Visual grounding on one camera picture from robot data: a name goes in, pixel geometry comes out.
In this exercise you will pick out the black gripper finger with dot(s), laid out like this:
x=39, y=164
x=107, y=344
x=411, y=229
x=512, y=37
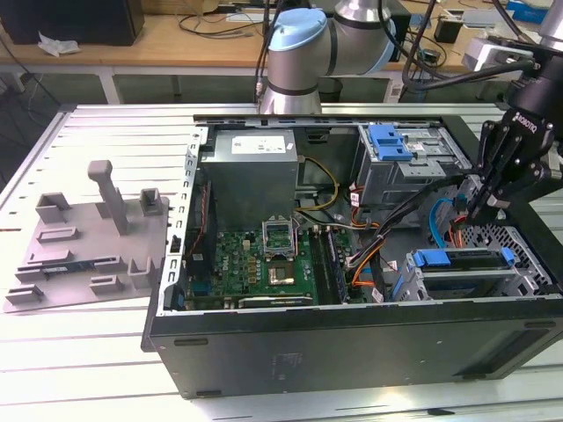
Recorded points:
x=486, y=149
x=534, y=173

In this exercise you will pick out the hard disk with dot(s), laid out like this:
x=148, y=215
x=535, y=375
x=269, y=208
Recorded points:
x=433, y=258

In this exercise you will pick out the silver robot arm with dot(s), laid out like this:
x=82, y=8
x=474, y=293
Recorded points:
x=299, y=66

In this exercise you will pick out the grey metal disk bay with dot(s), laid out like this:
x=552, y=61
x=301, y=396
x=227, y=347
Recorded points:
x=462, y=273

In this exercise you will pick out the blue cardboard box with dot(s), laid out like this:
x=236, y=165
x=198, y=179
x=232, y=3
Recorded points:
x=528, y=9

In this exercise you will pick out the blue plastic drive latch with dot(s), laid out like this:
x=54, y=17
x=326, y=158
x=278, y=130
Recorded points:
x=391, y=145

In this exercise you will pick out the grey metal drive cage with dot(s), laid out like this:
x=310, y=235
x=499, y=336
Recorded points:
x=396, y=184

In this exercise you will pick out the flat grey box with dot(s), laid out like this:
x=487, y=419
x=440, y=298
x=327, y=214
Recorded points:
x=479, y=18

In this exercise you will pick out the small black box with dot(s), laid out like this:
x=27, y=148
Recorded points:
x=448, y=31

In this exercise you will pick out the black RAM slot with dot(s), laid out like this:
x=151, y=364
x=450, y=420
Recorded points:
x=326, y=264
x=332, y=264
x=319, y=264
x=338, y=264

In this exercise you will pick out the CPU socket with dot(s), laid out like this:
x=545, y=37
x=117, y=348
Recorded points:
x=281, y=274

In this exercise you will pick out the grey power supply unit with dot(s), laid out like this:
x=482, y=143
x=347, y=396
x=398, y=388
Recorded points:
x=246, y=189

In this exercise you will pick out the long black expansion slot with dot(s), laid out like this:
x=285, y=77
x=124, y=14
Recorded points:
x=272, y=302

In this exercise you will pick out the black PC case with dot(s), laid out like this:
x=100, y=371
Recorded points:
x=308, y=351

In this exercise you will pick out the green motherboard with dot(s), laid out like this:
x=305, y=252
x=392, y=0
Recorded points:
x=237, y=264

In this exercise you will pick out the black case fan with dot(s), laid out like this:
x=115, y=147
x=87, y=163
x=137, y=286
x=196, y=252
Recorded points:
x=202, y=228

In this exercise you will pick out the blue board connector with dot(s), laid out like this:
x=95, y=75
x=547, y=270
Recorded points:
x=201, y=288

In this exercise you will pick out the blue VGA port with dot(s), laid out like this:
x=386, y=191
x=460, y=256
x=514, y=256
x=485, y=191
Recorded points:
x=179, y=301

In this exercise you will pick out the wooden desk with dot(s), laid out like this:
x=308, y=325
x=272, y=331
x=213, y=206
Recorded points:
x=154, y=44

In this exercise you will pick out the grey parts rack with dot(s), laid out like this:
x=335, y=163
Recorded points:
x=88, y=246

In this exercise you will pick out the RAM stick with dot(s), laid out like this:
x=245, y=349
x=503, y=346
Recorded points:
x=66, y=268

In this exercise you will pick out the large black box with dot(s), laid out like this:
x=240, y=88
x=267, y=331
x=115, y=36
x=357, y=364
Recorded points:
x=66, y=22

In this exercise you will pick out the crumpled white plastic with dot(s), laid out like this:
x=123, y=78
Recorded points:
x=57, y=46

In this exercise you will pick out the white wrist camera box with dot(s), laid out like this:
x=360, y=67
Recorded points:
x=484, y=55

